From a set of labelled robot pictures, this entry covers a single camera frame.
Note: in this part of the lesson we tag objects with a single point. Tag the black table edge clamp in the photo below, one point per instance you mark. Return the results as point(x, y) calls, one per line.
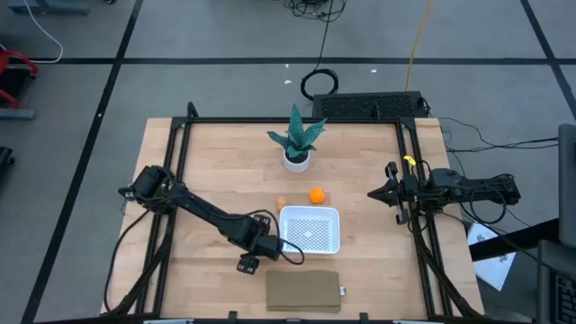
point(232, 316)
point(364, 317)

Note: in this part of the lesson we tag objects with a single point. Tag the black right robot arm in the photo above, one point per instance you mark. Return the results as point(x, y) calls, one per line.
point(477, 186)

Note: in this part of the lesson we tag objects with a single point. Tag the grey equipment cabinet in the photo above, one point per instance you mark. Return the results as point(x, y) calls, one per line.
point(562, 270)

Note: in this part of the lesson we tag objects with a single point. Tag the black aluminium table frame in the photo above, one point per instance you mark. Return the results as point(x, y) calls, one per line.
point(179, 148)

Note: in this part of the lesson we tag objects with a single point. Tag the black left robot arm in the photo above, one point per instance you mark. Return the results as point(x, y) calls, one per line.
point(198, 208)

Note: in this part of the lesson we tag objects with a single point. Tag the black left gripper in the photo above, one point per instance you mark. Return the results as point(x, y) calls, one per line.
point(269, 248)

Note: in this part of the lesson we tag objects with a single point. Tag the white perforated plastic basket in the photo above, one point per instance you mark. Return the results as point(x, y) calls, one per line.
point(309, 229)

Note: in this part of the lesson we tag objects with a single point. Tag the black perforated computer case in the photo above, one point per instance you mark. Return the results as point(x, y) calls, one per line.
point(366, 105)

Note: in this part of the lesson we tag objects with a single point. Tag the yellow tag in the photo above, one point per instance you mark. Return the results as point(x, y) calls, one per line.
point(409, 159)

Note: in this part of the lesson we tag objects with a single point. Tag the olive green folded cloth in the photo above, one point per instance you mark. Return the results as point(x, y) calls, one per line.
point(302, 291)

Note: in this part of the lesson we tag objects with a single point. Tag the white plant pot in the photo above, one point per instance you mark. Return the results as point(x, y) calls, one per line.
point(296, 164)

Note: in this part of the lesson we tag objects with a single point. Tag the silver aluminium bar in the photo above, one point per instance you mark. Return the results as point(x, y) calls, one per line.
point(168, 321)

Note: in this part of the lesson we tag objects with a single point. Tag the green snake plant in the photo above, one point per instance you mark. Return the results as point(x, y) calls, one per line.
point(298, 135)

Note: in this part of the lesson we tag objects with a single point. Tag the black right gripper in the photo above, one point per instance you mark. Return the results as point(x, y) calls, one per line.
point(406, 191)

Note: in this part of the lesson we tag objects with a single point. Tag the orange toy fruit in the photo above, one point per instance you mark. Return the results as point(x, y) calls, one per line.
point(317, 195)

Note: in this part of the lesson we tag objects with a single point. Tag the white paper sheet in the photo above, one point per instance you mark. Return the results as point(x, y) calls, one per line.
point(492, 265)

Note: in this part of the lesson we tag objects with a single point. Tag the red metal cart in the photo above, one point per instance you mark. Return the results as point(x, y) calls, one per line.
point(13, 81)

